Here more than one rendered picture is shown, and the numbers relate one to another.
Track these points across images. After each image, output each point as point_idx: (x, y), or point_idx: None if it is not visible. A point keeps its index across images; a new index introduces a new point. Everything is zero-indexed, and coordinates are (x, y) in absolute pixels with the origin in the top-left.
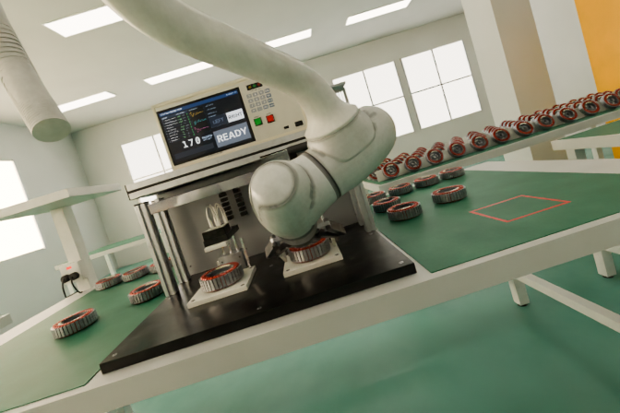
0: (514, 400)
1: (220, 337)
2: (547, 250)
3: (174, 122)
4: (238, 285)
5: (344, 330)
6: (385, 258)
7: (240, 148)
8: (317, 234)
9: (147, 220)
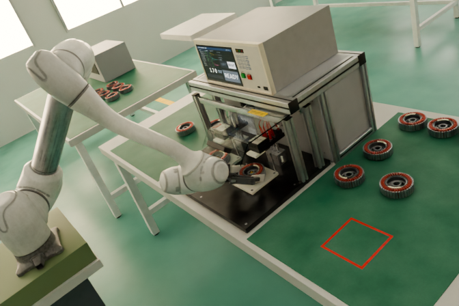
0: None
1: (188, 197)
2: (285, 274)
3: (204, 54)
4: None
5: (215, 230)
6: (251, 214)
7: (235, 87)
8: None
9: (197, 105)
